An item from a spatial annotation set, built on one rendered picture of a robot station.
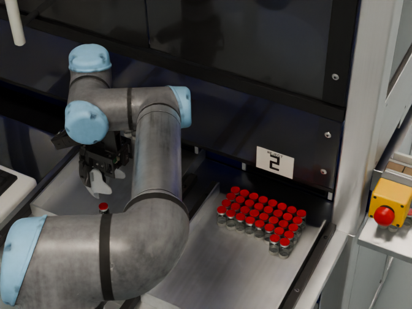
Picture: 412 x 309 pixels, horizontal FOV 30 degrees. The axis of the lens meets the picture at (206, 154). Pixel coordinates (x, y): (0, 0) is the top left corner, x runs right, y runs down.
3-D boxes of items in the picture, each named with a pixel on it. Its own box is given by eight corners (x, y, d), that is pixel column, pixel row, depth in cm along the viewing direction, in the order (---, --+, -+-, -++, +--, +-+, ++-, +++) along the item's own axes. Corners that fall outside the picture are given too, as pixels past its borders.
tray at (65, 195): (114, 125, 194) (113, 115, 192) (205, 157, 185) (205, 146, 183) (32, 214, 172) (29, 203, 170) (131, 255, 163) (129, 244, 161)
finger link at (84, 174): (86, 191, 157) (84, 157, 152) (80, 189, 158) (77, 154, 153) (99, 179, 161) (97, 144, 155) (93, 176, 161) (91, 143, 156)
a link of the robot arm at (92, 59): (64, 67, 136) (68, 40, 142) (72, 115, 143) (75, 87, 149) (108, 65, 136) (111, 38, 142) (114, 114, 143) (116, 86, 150)
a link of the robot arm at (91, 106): (125, 111, 129) (128, 73, 137) (59, 114, 129) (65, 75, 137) (130, 146, 134) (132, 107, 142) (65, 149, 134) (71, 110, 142)
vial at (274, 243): (271, 246, 164) (271, 232, 161) (280, 250, 163) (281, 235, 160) (267, 254, 162) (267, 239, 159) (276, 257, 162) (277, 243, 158)
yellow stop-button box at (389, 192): (378, 195, 164) (382, 170, 159) (411, 206, 161) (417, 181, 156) (366, 218, 159) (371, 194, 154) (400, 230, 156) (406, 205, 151)
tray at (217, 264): (217, 192, 176) (217, 181, 174) (324, 230, 167) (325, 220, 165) (141, 301, 154) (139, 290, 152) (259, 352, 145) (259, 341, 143)
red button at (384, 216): (376, 212, 158) (379, 198, 155) (395, 218, 157) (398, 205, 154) (371, 224, 156) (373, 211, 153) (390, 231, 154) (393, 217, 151)
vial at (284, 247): (281, 250, 163) (282, 235, 160) (290, 254, 162) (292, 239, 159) (276, 257, 162) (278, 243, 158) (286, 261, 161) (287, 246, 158)
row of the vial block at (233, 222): (219, 218, 170) (219, 204, 167) (294, 246, 164) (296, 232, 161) (214, 225, 169) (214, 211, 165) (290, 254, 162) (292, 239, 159)
